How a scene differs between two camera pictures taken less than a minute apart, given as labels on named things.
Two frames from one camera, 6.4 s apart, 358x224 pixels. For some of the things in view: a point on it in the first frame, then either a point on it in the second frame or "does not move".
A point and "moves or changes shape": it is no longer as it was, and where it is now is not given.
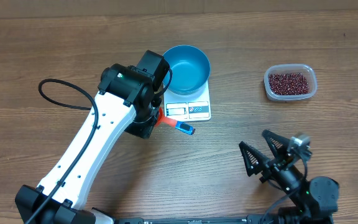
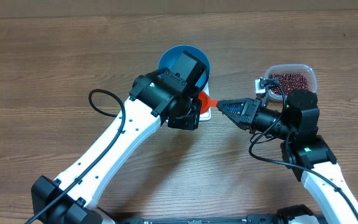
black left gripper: [146, 132] -> [191, 124]
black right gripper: [260, 162] -> [249, 109]
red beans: [288, 84] does not move
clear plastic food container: [288, 82] does not move
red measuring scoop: [163, 120] moves or changes shape
